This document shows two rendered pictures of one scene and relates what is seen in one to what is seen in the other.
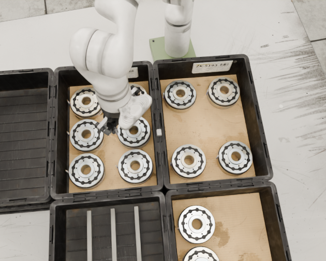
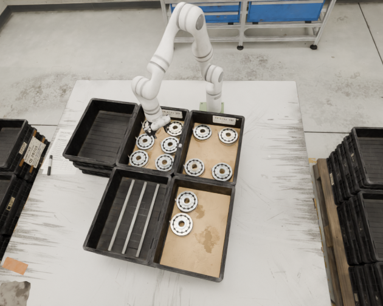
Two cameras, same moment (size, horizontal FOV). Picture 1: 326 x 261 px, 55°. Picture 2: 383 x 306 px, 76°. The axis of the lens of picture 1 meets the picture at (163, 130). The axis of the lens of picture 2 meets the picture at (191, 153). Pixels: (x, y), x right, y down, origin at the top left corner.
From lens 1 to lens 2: 0.48 m
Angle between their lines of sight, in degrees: 15
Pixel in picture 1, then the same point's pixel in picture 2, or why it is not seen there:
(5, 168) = (101, 149)
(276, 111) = (265, 158)
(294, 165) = (266, 192)
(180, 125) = (197, 149)
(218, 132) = (218, 158)
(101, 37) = (144, 80)
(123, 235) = (146, 197)
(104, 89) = (144, 105)
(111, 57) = (145, 88)
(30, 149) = (115, 142)
